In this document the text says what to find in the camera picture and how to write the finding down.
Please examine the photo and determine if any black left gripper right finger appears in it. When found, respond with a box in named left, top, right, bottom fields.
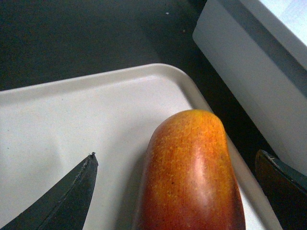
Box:
left=255, top=150, right=307, bottom=230

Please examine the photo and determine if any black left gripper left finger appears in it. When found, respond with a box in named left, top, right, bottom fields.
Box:
left=1, top=152, right=98, bottom=230

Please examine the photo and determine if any white checkout scale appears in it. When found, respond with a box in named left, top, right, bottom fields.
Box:
left=193, top=0, right=307, bottom=174

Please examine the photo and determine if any dark red mango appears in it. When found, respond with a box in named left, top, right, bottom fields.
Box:
left=133, top=110, right=246, bottom=230

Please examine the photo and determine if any beige plastic tray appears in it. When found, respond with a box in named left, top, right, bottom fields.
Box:
left=0, top=64, right=281, bottom=230

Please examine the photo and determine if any black slatted checkout counter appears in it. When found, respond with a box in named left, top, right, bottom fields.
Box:
left=0, top=0, right=274, bottom=170

